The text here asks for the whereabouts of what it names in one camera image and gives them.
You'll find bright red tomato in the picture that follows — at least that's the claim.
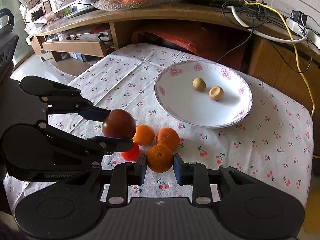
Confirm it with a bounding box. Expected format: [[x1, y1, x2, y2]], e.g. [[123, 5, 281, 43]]
[[121, 142, 140, 161]]

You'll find dark red tomato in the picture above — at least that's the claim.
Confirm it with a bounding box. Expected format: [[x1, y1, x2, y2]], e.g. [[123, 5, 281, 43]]
[[102, 109, 136, 139]]

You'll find large orange tangerine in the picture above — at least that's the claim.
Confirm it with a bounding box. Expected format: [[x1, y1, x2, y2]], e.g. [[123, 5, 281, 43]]
[[146, 144, 173, 173]]

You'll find small orange tangerine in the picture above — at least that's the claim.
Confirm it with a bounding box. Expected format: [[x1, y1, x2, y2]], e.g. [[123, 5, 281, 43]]
[[133, 125, 155, 146]]

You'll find wooden tv cabinet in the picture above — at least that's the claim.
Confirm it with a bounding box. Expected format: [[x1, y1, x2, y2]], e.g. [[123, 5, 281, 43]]
[[29, 2, 319, 120]]

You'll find white floral plate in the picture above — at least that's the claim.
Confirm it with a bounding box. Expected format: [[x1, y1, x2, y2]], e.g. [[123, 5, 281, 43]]
[[154, 60, 253, 129]]

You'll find dented tan longan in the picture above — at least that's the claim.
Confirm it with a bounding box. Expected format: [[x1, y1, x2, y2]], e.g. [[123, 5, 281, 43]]
[[209, 86, 224, 101]]

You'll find cherry print tablecloth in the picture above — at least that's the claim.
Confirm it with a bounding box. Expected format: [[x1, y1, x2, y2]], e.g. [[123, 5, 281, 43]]
[[3, 42, 314, 209]]

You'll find round tan longan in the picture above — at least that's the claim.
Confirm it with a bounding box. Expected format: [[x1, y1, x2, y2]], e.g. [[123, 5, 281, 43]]
[[193, 77, 206, 92]]

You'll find glass fruit tray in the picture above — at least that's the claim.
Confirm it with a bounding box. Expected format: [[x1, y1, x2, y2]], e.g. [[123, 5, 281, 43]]
[[92, 0, 168, 11]]

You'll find red cloth bag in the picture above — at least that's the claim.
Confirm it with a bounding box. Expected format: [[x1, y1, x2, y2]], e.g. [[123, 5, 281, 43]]
[[131, 22, 253, 73]]

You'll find white power strip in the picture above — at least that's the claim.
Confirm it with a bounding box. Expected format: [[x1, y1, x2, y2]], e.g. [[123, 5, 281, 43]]
[[286, 18, 320, 49]]

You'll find black power adapter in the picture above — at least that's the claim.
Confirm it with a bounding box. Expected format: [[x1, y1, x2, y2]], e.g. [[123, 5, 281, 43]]
[[290, 10, 308, 25]]

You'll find thin black cable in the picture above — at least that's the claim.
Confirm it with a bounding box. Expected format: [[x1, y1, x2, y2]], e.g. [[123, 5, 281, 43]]
[[215, 0, 320, 74]]

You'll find yellow network cable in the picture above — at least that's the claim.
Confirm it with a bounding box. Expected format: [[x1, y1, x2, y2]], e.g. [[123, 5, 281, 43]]
[[197, 0, 320, 159]]

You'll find thick white cable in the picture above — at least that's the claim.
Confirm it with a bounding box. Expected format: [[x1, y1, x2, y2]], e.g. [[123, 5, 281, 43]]
[[230, 5, 308, 43]]

